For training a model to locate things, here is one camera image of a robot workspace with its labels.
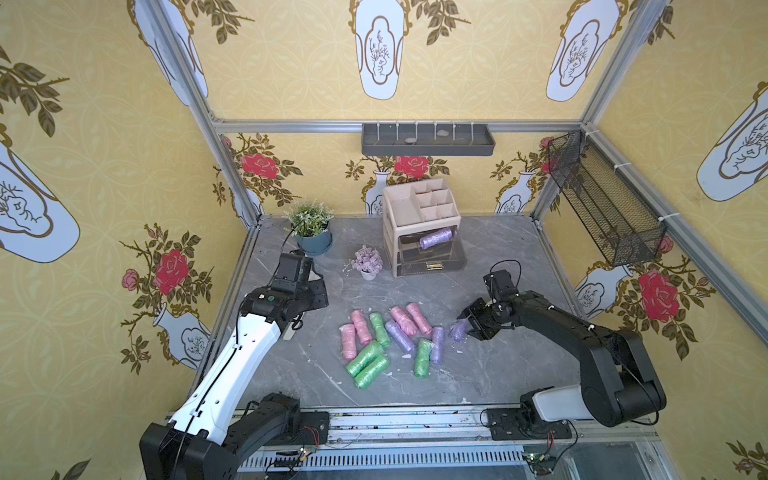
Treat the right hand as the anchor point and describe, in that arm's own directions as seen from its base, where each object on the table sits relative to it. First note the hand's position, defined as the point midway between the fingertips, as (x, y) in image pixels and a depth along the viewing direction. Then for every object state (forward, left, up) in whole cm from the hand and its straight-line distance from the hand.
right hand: (459, 322), depth 89 cm
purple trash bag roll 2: (-2, 0, -1) cm, 2 cm away
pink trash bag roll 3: (-1, +16, -1) cm, 16 cm away
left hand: (0, +39, +15) cm, 41 cm away
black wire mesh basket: (+21, -44, +22) cm, 53 cm away
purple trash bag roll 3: (-6, +16, -1) cm, 17 cm away
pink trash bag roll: (-7, +32, 0) cm, 33 cm away
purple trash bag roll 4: (-7, +7, -1) cm, 9 cm away
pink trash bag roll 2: (-3, +29, 0) cm, 29 cm away
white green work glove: (-4, +51, -2) cm, 51 cm away
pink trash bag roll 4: (+3, +13, -1) cm, 13 cm away
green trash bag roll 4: (-13, +11, 0) cm, 17 cm away
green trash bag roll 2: (-10, +26, 0) cm, 28 cm away
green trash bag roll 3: (-14, +23, 0) cm, 27 cm away
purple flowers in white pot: (+16, +28, +7) cm, 33 cm away
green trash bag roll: (-4, +23, 0) cm, 23 cm away
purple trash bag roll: (+20, +8, +15) cm, 26 cm away
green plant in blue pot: (+26, +48, +13) cm, 56 cm away
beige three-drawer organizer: (+20, +12, +19) cm, 31 cm away
